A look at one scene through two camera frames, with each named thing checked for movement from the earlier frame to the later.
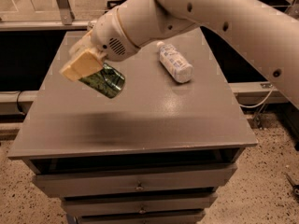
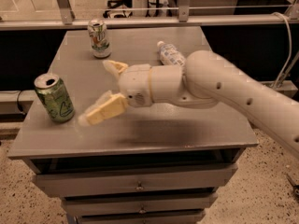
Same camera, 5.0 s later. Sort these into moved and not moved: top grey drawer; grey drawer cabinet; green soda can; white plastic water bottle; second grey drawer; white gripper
Moved: white gripper; green soda can
Not moved: white plastic water bottle; grey drawer cabinet; second grey drawer; top grey drawer
